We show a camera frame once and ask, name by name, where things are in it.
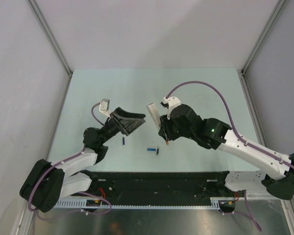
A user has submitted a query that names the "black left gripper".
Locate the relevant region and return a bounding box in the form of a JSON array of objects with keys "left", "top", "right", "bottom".
[{"left": 99, "top": 107, "right": 145, "bottom": 145}]

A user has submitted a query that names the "white remote control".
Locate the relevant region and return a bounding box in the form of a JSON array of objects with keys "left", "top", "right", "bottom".
[{"left": 147, "top": 103, "right": 161, "bottom": 131}]

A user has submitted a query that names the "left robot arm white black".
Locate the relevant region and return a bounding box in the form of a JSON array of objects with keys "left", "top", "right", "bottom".
[{"left": 20, "top": 107, "right": 146, "bottom": 212}]

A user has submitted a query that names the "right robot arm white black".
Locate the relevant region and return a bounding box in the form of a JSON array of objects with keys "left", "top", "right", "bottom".
[{"left": 158, "top": 102, "right": 294, "bottom": 200}]

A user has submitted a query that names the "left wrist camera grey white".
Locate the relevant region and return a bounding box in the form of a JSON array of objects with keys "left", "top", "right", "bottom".
[{"left": 99, "top": 98, "right": 111, "bottom": 117}]

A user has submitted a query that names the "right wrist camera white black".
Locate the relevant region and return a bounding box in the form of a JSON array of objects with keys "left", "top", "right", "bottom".
[{"left": 160, "top": 96, "right": 181, "bottom": 109}]

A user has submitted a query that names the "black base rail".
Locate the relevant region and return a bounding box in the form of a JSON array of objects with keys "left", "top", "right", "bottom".
[{"left": 71, "top": 171, "right": 268, "bottom": 207}]

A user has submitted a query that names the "white slotted cable duct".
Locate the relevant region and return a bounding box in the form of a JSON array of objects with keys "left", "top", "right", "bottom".
[{"left": 54, "top": 198, "right": 235, "bottom": 210}]

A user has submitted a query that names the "left aluminium frame post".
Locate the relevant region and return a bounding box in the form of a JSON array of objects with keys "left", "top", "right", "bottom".
[{"left": 26, "top": 0, "right": 73, "bottom": 78}]

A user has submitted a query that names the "aluminium frame post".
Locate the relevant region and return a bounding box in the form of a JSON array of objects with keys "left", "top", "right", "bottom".
[
  {"left": 26, "top": 0, "right": 73, "bottom": 78},
  {"left": 241, "top": 0, "right": 289, "bottom": 75}
]

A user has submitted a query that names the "right aluminium frame post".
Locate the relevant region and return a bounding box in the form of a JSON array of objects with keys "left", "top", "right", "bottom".
[{"left": 241, "top": 0, "right": 289, "bottom": 75}]

